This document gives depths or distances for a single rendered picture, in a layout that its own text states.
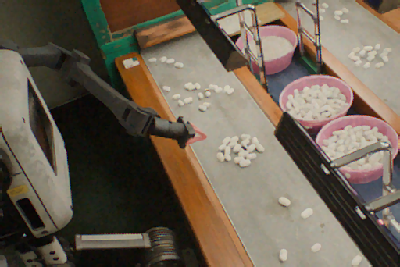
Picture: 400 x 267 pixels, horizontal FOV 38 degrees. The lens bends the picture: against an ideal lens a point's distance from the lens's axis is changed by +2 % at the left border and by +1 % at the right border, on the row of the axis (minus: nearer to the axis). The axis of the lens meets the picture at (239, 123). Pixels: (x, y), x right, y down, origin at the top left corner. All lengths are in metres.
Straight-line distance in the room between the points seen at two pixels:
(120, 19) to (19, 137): 1.40
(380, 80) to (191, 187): 0.84
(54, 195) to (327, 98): 1.19
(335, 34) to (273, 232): 1.06
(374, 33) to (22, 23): 1.86
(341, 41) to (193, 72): 0.63
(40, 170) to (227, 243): 0.65
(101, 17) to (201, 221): 1.09
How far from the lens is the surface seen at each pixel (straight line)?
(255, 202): 1.80
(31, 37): 3.36
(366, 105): 2.07
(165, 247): 1.70
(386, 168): 1.46
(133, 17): 2.53
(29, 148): 1.22
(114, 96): 1.80
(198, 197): 1.82
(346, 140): 1.96
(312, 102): 2.13
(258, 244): 1.70
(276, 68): 2.38
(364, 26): 2.52
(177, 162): 1.95
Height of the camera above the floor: 2.09
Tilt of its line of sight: 40 degrees down
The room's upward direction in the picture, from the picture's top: 12 degrees counter-clockwise
